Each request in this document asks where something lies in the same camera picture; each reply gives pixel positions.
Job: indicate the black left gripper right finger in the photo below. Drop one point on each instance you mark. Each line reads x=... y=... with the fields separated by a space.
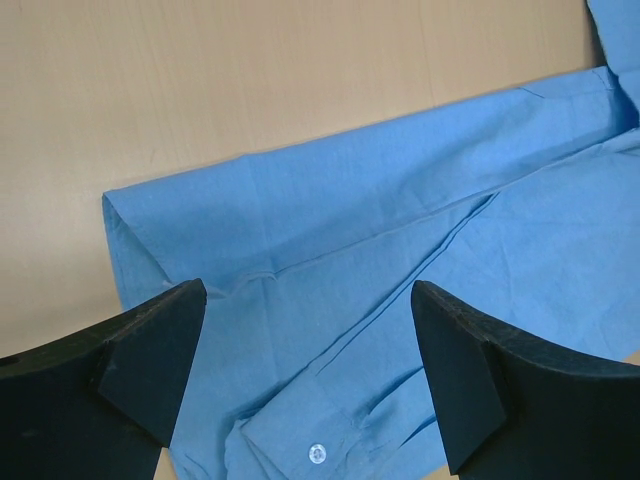
x=511 y=405

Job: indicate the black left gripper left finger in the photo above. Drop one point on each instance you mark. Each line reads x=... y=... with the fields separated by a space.
x=103 y=402

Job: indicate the light blue long sleeve shirt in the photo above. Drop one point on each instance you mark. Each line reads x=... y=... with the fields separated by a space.
x=524 y=204

